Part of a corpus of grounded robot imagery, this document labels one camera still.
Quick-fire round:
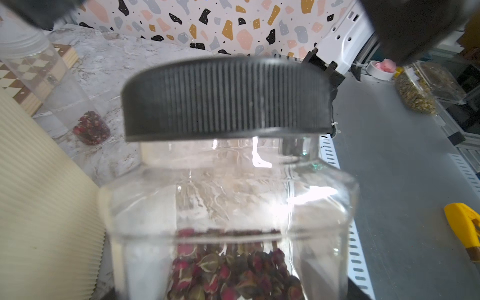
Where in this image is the bag of dried flowers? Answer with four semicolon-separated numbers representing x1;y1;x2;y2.
394;61;466;115

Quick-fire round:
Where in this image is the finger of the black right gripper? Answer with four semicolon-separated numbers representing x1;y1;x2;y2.
361;0;480;64
1;0;85;29

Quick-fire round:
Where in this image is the black lid brown jar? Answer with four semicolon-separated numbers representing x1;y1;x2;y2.
98;135;359;300

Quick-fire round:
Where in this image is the yellow handled tool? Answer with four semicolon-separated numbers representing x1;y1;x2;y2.
444;202;480;264

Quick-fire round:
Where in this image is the cream ribbed trash bin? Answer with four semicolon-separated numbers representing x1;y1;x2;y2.
1;92;105;300

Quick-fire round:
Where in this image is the wooden folding chess board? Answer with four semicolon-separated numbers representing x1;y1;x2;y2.
0;42;80;117

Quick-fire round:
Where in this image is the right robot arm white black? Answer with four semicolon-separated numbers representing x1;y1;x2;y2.
1;1;480;73

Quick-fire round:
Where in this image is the black round jar lid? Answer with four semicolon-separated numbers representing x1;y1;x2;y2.
121;56;335;143

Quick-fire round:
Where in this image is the white tape roll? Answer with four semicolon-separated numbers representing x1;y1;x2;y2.
366;59;397;81

